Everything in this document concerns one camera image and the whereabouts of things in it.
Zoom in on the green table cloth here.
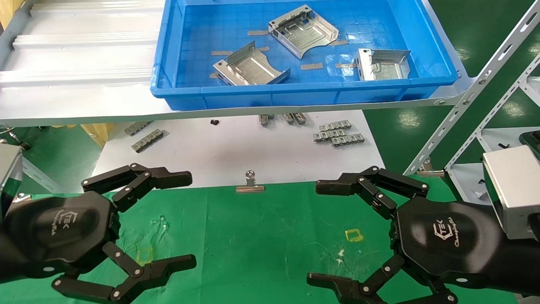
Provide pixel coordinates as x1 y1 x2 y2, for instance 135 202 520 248
0 175 519 304

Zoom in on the white corrugated plastic sheet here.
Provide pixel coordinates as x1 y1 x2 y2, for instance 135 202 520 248
2 0 166 90

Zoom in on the dark green flat object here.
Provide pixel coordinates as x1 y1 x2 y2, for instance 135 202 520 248
519 130 540 161

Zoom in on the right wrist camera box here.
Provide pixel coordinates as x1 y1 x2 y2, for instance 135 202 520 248
482 145 540 240

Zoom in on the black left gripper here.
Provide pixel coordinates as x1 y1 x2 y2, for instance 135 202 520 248
0 163 197 304

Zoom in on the tan cardboard box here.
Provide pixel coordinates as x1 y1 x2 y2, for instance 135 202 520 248
0 0 26 28
80 123 114 148

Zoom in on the white slotted angle rack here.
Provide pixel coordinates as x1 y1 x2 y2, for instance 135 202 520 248
403 0 540 203

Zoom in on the silver binder clip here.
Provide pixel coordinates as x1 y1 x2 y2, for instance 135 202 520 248
417 157 445 177
236 170 265 193

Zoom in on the grey metal frame bar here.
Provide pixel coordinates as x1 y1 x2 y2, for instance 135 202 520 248
21 158 64 193

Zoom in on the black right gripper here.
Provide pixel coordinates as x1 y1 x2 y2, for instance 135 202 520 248
307 166 505 304

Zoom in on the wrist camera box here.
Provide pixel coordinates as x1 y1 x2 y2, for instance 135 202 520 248
0 144 24 212
482 145 540 240

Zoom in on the bent sheet metal part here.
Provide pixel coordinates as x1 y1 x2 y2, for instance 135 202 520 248
354 48 412 81
268 4 339 60
213 41 291 86

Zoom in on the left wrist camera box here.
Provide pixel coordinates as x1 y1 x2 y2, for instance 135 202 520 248
0 144 24 212

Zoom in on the blue plastic bin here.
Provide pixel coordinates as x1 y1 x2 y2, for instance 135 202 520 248
151 0 459 111

